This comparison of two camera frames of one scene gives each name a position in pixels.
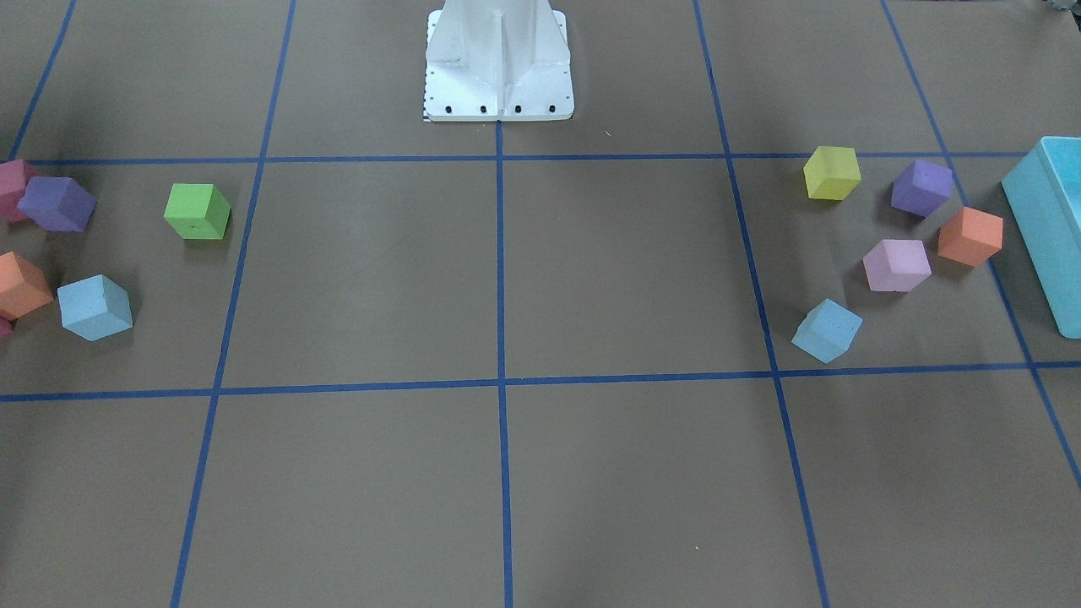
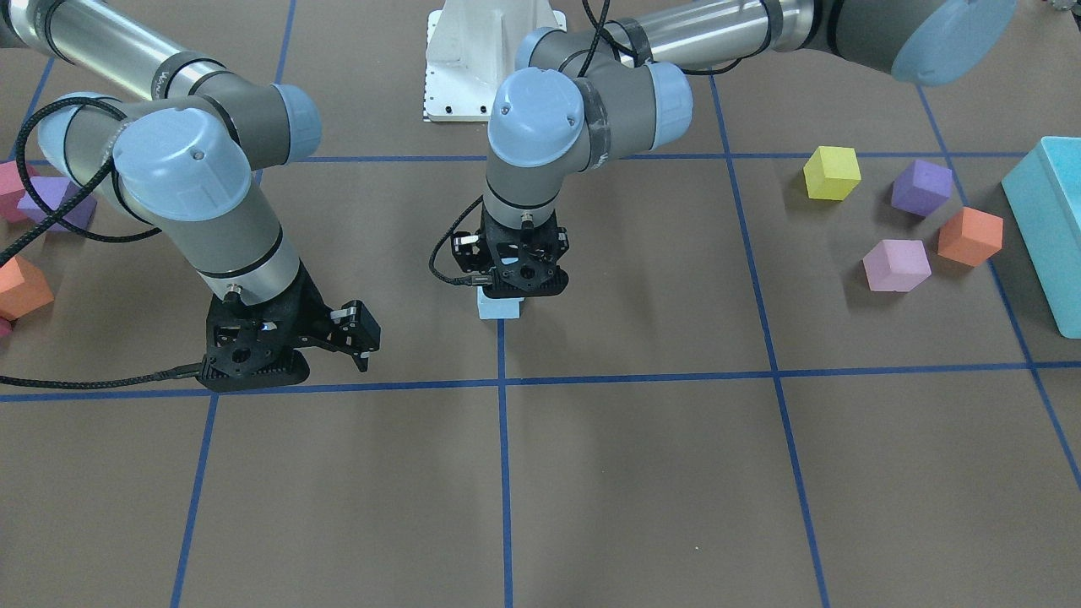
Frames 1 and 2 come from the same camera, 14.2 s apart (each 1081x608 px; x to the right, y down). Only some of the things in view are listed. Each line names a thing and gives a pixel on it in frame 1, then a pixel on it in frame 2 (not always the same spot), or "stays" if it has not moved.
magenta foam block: [14, 175] stays
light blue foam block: [828, 330] to [497, 308]
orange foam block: [971, 236] stays
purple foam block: [57, 204] stays
